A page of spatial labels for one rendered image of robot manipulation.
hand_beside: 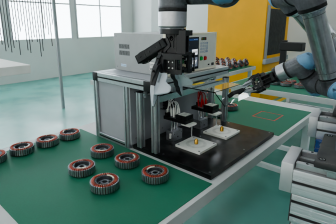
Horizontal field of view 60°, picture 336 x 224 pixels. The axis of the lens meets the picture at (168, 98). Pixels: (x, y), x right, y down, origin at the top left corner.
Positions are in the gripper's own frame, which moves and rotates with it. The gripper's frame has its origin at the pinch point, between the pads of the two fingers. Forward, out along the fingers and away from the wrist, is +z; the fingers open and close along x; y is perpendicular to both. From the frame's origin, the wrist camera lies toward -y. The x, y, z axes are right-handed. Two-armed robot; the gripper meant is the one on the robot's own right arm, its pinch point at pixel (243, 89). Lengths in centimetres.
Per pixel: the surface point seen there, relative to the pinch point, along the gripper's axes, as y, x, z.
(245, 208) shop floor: -56, 81, 70
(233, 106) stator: -54, 6, 43
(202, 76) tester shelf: 0.1, -15.3, 19.6
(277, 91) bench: -139, 9, 46
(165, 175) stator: 52, 21, 18
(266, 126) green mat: -38.0, 25.0, 17.1
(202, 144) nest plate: 17.1, 17.6, 23.4
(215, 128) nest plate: -6.8, 13.9, 29.9
